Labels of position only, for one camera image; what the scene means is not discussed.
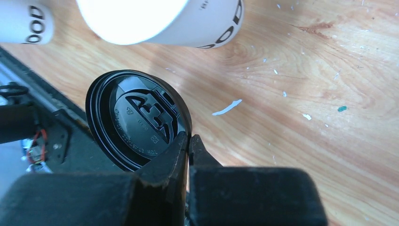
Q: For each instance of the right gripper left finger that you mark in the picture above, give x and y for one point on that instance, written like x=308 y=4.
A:
x=152 y=196

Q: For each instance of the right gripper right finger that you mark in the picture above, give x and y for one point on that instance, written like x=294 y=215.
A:
x=249 y=196

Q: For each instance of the stack of white cups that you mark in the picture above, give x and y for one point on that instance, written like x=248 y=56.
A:
x=25 y=22

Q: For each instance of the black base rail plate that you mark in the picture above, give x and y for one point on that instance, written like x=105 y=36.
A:
x=70 y=146

